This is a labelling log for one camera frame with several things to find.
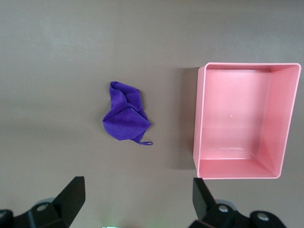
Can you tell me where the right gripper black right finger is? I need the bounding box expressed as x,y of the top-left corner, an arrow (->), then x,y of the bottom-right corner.
187,177 -> 289,228

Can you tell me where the purple microfibre cloth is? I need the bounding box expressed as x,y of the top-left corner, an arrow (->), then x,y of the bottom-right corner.
102,81 -> 153,146

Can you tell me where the pink plastic bin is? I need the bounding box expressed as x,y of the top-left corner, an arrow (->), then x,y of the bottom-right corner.
192,62 -> 302,180

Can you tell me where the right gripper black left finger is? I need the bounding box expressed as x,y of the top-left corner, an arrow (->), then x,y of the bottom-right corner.
0,176 -> 86,228

